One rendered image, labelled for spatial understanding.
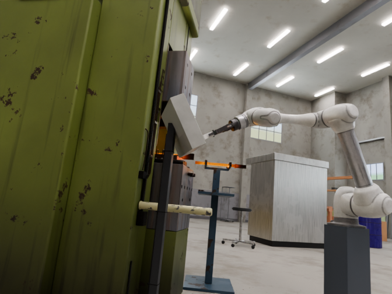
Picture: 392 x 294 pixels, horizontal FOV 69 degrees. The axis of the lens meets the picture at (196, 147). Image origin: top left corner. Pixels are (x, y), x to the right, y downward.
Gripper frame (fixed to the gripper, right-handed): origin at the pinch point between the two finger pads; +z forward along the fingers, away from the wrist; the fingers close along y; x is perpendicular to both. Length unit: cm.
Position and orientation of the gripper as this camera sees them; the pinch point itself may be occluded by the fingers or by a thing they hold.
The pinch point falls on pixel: (207, 135)
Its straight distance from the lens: 171.9
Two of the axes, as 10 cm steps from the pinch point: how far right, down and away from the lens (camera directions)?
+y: -2.5, 1.7, 9.6
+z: -8.8, 3.7, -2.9
